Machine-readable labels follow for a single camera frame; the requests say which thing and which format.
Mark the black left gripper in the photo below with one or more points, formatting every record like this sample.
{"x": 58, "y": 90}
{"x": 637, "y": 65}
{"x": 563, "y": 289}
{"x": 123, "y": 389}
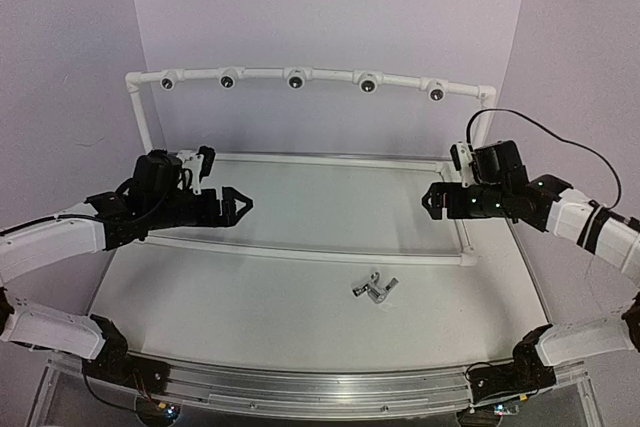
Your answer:
{"x": 210, "y": 218}

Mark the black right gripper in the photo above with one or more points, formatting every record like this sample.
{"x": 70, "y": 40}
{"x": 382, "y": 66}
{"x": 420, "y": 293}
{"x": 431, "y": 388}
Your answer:
{"x": 437, "y": 191}

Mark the white PVC pipe frame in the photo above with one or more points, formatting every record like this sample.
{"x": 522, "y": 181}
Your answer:
{"x": 296, "y": 78}

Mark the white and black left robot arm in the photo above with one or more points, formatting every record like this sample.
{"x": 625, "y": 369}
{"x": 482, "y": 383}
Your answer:
{"x": 164, "y": 192}

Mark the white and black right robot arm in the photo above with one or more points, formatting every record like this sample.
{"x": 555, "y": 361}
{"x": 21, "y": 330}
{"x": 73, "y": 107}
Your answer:
{"x": 494, "y": 184}

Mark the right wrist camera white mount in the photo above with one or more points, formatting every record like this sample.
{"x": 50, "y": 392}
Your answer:
{"x": 462, "y": 158}

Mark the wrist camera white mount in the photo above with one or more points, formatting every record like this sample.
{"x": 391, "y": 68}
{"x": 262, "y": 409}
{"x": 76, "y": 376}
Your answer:
{"x": 462, "y": 158}
{"x": 195, "y": 166}

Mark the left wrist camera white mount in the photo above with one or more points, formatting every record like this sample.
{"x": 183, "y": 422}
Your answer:
{"x": 195, "y": 166}

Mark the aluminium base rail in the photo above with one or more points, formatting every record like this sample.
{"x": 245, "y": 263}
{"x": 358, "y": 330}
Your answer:
{"x": 165, "y": 391}

